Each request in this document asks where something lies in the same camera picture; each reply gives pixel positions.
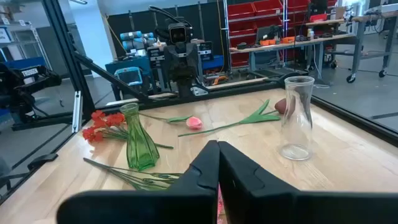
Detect grey wheeled workbench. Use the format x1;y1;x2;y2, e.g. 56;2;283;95
306;2;398;84

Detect blue teach pendant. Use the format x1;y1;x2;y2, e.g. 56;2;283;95
114;67;144;86

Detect dark red tulip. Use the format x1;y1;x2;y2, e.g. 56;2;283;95
177;98;296;138

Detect red storage bin rack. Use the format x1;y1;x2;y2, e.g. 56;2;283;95
223;0;338;68

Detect blue equipment cart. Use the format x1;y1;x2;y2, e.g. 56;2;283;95
104;55;156;101

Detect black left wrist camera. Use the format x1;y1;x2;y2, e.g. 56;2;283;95
167;22;188;45

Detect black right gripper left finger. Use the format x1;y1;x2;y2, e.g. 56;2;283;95
57;140;221;224

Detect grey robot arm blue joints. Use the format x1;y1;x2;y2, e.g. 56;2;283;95
119;30;157;52

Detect pink flower bunch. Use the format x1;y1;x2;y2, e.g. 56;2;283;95
83;157;224;224

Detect pink tulip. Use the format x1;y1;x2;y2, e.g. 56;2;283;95
139;112;204;131

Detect grey wire shelf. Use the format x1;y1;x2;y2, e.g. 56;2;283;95
0;21;53;70

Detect yellow hanging cable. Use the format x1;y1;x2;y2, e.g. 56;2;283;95
216;0;226;74

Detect black table frame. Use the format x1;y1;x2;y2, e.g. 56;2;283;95
0;0;398;206

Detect clear glass vase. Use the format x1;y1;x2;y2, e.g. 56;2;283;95
279;75;315;161

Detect green glass vase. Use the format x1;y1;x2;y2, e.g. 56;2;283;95
119;103;160;172

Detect silver metal bracket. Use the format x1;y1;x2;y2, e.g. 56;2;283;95
72;90;83;134

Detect red flower bunch yellow stamens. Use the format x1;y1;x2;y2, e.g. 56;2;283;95
81;109;174;150

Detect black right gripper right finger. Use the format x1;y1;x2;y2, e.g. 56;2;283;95
218;141;398;224

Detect black partition panel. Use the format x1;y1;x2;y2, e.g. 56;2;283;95
107;1;229;60

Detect wooden top workbench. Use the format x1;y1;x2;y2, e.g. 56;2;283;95
229;33;359;81

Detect black laptop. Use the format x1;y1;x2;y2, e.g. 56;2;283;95
255;26;275;43

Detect blue plastic bin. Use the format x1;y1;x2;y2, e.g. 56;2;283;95
201;55;224;71

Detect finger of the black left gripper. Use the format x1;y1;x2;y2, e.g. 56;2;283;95
173;63;184;83
183;63;195;83

